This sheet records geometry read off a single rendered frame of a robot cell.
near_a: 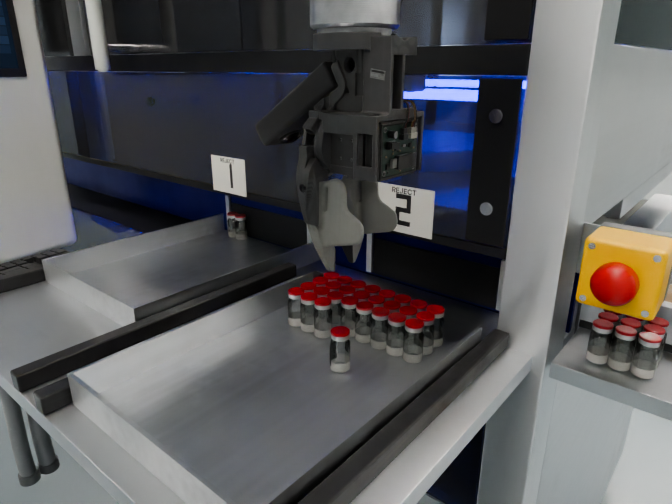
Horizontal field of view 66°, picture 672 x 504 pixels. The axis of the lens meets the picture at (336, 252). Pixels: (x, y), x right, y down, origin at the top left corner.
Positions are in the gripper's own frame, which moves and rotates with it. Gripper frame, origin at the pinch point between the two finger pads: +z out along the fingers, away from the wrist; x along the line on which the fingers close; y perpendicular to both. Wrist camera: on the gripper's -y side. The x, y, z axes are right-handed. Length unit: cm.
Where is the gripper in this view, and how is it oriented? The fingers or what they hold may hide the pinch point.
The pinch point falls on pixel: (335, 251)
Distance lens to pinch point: 51.5
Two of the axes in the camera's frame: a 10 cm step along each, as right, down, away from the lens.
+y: 7.6, 2.2, -6.1
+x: 6.5, -2.6, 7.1
